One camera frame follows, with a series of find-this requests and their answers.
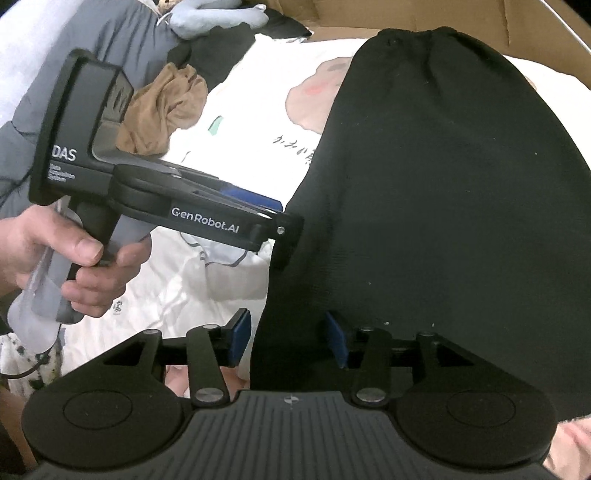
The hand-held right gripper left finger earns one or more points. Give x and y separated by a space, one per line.
242 334

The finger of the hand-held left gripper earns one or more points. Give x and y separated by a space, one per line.
251 197
286 230

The brown garment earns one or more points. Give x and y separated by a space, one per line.
161 110

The grey neck pillow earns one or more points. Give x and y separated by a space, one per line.
217 18

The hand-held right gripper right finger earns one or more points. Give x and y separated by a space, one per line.
335 339

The white spotted cloth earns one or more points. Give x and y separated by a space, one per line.
39 367

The black garment with floral lining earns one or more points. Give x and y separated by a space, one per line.
438 207

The flattened cardboard sheet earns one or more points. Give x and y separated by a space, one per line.
415 14

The crumpled black garment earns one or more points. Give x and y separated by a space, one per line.
221 55

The cream bear print blanket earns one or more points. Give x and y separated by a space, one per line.
258 115

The person's left hand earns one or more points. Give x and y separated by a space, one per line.
27 244

